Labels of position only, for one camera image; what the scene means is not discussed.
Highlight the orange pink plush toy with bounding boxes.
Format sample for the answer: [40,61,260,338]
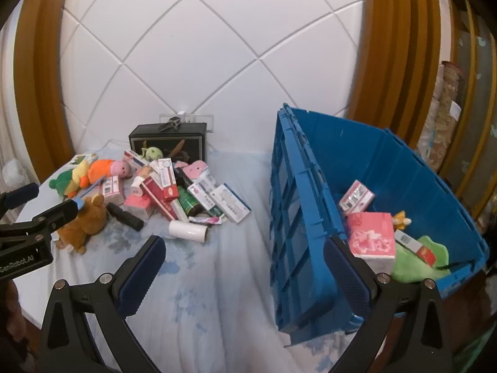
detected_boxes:
[87,159,133,184]

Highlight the large white medicine box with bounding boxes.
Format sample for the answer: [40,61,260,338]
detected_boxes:
[212,184,251,224]

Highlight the white red medicine box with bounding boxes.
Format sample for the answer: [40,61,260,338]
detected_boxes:
[157,158,180,201]

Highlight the small white medicine box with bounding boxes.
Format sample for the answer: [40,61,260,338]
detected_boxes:
[187,182,217,211]

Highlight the long red medicine box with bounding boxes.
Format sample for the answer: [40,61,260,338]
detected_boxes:
[140,177,179,220]

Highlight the black metal clip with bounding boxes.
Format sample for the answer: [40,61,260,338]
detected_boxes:
[157,116,183,131]

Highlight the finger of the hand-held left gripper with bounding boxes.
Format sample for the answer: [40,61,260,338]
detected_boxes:
[0,199,86,248]
[0,182,40,218]

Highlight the white wall socket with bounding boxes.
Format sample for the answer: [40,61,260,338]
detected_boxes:
[159,113,215,132]

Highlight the green plush cloth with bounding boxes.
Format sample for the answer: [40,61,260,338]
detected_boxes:
[390,235,451,283]

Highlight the glass sliding door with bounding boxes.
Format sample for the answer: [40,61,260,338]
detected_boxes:
[439,0,497,220]

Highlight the blue plastic crate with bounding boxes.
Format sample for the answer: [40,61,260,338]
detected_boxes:
[270,103,490,344]

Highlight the green bottle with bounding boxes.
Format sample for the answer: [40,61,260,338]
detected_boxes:
[178,186,203,217]

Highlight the small white red box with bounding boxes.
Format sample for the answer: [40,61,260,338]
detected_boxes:
[394,229,439,265]

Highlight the white blue medicine box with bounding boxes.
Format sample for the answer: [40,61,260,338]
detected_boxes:
[124,150,151,170]

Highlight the brown wooden pillar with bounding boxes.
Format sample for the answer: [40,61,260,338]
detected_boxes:
[347,0,452,141]
[13,0,75,187]

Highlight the pink white card box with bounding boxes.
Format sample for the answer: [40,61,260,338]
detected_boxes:
[100,176,125,203]

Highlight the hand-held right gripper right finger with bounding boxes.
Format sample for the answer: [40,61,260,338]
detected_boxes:
[323,235,455,373]

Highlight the white curtain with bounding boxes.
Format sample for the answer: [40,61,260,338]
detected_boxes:
[0,19,25,212]

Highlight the brown teddy bear plush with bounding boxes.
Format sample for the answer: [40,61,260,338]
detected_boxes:
[54,194,108,255]

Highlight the black gift box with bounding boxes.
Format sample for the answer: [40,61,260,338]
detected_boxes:
[129,122,208,164]

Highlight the pink blue pig plush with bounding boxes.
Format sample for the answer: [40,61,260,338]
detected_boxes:
[175,160,211,182]

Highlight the rolled patterned fabrics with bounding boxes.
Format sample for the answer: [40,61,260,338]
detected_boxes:
[417,61,467,172]

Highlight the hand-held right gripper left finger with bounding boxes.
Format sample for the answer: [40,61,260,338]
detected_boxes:
[39,235,167,373]

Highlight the white paper roll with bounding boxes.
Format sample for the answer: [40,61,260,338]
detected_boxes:
[169,220,209,245]

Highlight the pink floral tissue pack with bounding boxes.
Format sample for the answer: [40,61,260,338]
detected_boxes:
[345,212,397,273]

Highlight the yellow duck plush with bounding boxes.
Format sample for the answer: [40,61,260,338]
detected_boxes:
[64,161,92,199]

